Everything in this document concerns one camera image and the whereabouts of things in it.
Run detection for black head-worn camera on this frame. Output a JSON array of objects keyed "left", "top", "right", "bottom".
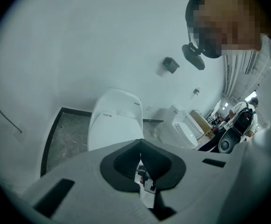
[{"left": 181, "top": 0, "right": 221, "bottom": 70}]

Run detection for white ceiling pipes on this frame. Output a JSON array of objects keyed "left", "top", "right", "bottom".
[{"left": 223, "top": 50, "right": 264, "bottom": 101}]

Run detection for person's head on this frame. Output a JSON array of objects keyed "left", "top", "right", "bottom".
[{"left": 185, "top": 0, "right": 271, "bottom": 58}]

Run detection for black wall paper holder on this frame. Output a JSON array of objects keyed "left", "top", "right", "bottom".
[{"left": 162, "top": 56, "right": 180, "bottom": 74}]

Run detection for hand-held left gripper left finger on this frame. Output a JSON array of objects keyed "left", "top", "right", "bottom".
[{"left": 23, "top": 139, "right": 159, "bottom": 224}]

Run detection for cardboard box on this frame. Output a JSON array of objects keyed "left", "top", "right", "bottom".
[{"left": 190, "top": 109, "right": 215, "bottom": 139}]

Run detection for black wall cable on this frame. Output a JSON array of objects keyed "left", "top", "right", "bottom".
[{"left": 0, "top": 89, "right": 23, "bottom": 134}]

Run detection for white rounded toilet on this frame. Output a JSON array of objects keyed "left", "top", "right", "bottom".
[{"left": 87, "top": 87, "right": 143, "bottom": 152}]

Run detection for black skirting strip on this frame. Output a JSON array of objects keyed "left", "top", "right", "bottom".
[{"left": 40, "top": 106, "right": 93, "bottom": 177}]

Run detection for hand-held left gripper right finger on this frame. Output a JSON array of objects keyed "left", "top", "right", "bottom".
[{"left": 140, "top": 139, "right": 231, "bottom": 224}]

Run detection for white wall cable plate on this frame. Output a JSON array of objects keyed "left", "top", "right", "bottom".
[{"left": 12, "top": 124, "right": 28, "bottom": 142}]

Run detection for white air conditioner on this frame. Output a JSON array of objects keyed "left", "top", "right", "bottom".
[{"left": 244, "top": 51, "right": 261, "bottom": 76}]

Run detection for white tank toilet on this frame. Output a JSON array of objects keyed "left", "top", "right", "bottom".
[
  {"left": 157, "top": 105, "right": 199, "bottom": 150},
  {"left": 184, "top": 112, "right": 205, "bottom": 140}
]

